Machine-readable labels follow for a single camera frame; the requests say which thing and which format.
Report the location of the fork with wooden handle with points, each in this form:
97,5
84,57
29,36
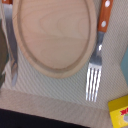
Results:
95,63

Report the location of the round wooden plate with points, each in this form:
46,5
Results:
56,36

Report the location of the beige woven placemat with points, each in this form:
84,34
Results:
38,94

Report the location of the knife with wooden handle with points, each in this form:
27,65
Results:
8,9

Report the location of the yellow toy box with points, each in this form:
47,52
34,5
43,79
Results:
118,110

